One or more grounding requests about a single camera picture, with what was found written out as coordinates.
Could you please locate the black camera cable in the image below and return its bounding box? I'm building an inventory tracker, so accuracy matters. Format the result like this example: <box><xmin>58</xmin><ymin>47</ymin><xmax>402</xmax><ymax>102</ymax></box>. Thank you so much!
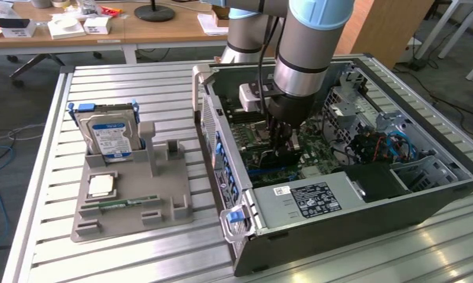
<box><xmin>257</xmin><ymin>16</ymin><xmax>281</xmax><ymax>119</ymax></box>

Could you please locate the clear plastic parts bag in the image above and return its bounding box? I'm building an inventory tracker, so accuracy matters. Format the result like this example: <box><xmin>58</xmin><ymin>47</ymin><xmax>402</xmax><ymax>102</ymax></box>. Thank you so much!
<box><xmin>75</xmin><ymin>0</ymin><xmax>103</xmax><ymax>15</ymax></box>

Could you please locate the blue case latch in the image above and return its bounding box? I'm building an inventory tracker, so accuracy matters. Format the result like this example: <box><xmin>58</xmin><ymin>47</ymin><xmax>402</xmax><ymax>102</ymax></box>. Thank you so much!
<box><xmin>227</xmin><ymin>209</ymin><xmax>249</xmax><ymax>225</ymax></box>

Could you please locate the slanted metal disk bay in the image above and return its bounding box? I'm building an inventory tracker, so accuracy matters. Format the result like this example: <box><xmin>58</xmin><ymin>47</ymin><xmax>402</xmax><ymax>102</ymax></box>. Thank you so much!
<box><xmin>389</xmin><ymin>155</ymin><xmax>460</xmax><ymax>193</ymax></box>

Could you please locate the black labelled RAM stick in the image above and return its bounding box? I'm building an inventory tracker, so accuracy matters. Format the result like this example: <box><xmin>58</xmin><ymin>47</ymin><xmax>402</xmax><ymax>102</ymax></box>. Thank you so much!
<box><xmin>245</xmin><ymin>143</ymin><xmax>269</xmax><ymax>156</ymax></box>

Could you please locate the blue wire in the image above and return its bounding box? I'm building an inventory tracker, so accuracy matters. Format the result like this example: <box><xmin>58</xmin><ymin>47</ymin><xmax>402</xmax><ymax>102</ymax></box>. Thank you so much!
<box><xmin>385</xmin><ymin>129</ymin><xmax>418</xmax><ymax>162</ymax></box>

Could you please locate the grey printed parts rack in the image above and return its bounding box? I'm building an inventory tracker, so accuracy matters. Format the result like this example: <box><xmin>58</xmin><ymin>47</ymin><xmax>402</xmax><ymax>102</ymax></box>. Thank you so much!
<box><xmin>70</xmin><ymin>120</ymin><xmax>194</xmax><ymax>243</ymax></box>

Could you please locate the red packet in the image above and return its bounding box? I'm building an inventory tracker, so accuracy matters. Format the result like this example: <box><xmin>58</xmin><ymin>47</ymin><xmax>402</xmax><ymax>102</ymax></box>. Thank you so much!
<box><xmin>100</xmin><ymin>6</ymin><xmax>123</xmax><ymax>18</ymax></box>

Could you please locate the white paper stack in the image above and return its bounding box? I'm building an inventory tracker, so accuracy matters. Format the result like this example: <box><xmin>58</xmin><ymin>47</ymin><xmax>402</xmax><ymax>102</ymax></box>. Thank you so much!
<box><xmin>197</xmin><ymin>13</ymin><xmax>231</xmax><ymax>37</ymax></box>

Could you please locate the blue card retainer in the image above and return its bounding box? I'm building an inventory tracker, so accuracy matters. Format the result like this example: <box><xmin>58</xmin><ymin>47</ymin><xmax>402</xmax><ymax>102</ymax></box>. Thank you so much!
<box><xmin>214</xmin><ymin>131</ymin><xmax>239</xmax><ymax>204</ymax></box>

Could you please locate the red wire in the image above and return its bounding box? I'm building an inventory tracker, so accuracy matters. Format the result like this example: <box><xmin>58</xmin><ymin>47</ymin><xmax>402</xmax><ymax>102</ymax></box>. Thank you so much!
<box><xmin>373</xmin><ymin>133</ymin><xmax>390</xmax><ymax>162</ymax></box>

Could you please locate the blue floor cable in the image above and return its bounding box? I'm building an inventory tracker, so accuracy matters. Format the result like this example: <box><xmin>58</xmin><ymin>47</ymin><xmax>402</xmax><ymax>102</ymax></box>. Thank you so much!
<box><xmin>0</xmin><ymin>141</ymin><xmax>16</xmax><ymax>252</ymax></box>

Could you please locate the white box with round part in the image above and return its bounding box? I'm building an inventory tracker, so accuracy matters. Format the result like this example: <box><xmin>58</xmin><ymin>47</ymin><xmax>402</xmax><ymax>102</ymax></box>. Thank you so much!
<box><xmin>47</xmin><ymin>15</ymin><xmax>87</xmax><ymax>41</ymax></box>

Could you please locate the wooden desk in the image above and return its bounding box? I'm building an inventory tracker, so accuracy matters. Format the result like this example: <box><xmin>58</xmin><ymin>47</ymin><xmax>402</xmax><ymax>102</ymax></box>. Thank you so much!
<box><xmin>0</xmin><ymin>0</ymin><xmax>342</xmax><ymax>57</ymax></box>

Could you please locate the silver CPU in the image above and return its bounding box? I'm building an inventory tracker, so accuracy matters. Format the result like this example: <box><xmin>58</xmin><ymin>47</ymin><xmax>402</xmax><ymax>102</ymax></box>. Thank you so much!
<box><xmin>87</xmin><ymin>174</ymin><xmax>118</xmax><ymax>197</ymax></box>

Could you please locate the black Nvidia graphics card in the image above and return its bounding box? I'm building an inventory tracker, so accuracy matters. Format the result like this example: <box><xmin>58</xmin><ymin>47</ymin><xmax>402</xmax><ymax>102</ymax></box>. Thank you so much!
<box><xmin>250</xmin><ymin>146</ymin><xmax>303</xmax><ymax>175</ymax></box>

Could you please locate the perforated metal disk bay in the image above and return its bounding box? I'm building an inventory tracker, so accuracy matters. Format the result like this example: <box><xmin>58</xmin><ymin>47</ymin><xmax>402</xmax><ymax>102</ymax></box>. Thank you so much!
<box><xmin>321</xmin><ymin>84</ymin><xmax>382</xmax><ymax>148</ymax></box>

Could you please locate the black round lamp base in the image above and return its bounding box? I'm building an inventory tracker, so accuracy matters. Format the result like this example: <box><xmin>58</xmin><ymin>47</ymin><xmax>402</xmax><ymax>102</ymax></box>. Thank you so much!
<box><xmin>134</xmin><ymin>0</ymin><xmax>178</xmax><ymax>23</ymax></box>

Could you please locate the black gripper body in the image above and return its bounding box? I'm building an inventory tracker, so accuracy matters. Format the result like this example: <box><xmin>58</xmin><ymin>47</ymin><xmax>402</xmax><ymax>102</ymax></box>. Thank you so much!
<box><xmin>266</xmin><ymin>93</ymin><xmax>315</xmax><ymax>129</ymax></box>

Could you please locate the small white box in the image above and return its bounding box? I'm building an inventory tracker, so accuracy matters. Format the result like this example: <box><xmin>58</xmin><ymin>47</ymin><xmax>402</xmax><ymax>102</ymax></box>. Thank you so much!
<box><xmin>82</xmin><ymin>17</ymin><xmax>112</xmax><ymax>35</ymax></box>

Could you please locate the hard disk with blue bracket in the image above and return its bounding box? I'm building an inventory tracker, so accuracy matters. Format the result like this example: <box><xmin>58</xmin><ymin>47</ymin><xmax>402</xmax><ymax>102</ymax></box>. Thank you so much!
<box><xmin>68</xmin><ymin>100</ymin><xmax>147</xmax><ymax>164</ymax></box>

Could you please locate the black wire bundle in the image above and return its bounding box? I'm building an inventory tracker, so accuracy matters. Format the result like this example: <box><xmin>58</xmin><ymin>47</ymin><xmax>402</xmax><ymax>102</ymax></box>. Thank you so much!
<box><xmin>329</xmin><ymin>131</ymin><xmax>393</xmax><ymax>166</ymax></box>

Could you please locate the white box with black lid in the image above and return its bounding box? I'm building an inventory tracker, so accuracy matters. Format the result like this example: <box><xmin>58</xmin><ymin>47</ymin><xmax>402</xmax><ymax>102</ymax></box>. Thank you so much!
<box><xmin>0</xmin><ymin>18</ymin><xmax>38</xmax><ymax>38</ymax></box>

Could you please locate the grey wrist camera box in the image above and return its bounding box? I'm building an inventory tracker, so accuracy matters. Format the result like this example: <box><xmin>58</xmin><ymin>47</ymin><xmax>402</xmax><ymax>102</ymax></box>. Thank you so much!
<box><xmin>238</xmin><ymin>83</ymin><xmax>279</xmax><ymax>113</ymax></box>

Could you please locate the black box on floor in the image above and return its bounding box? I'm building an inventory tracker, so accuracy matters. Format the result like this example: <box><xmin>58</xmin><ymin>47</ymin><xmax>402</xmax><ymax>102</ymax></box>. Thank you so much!
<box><xmin>408</xmin><ymin>57</ymin><xmax>428</xmax><ymax>71</ymax></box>

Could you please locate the brown cardboard box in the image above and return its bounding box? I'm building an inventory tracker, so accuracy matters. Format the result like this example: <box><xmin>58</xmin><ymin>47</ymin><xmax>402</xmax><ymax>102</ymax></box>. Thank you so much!
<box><xmin>211</xmin><ymin>4</ymin><xmax>233</xmax><ymax>21</ymax></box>

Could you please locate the grey power supply unit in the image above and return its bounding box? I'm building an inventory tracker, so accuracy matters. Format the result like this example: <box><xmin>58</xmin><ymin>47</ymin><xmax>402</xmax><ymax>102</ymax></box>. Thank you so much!
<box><xmin>243</xmin><ymin>172</ymin><xmax>369</xmax><ymax>236</ymax></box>

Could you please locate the white desk frame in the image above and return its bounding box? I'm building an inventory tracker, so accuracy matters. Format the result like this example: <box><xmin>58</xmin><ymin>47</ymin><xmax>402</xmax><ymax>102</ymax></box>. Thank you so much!
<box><xmin>414</xmin><ymin>0</ymin><xmax>473</xmax><ymax>60</ymax></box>

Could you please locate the CPU socket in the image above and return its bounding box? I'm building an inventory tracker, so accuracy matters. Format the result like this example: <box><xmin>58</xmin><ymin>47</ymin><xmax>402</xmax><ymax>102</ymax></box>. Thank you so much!
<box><xmin>249</xmin><ymin>121</ymin><xmax>275</xmax><ymax>146</ymax></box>

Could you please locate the open black PC case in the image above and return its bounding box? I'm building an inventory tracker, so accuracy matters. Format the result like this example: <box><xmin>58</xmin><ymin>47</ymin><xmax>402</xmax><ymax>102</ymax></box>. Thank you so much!
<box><xmin>191</xmin><ymin>54</ymin><xmax>473</xmax><ymax>278</ymax></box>

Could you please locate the green motherboard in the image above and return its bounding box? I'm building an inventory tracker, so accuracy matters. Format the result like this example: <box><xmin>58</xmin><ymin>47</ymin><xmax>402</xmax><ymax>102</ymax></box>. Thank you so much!
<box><xmin>219</xmin><ymin>98</ymin><xmax>346</xmax><ymax>187</ymax></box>

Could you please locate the green RAM stick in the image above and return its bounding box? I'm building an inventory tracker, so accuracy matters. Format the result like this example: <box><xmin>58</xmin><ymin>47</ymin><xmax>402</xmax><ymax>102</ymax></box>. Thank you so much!
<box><xmin>98</xmin><ymin>196</ymin><xmax>158</xmax><ymax>209</ymax></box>

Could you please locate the black chair base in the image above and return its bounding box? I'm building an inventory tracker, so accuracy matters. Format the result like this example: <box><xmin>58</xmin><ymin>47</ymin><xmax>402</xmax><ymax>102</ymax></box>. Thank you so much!
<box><xmin>7</xmin><ymin>51</ymin><xmax>103</xmax><ymax>88</ymax></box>

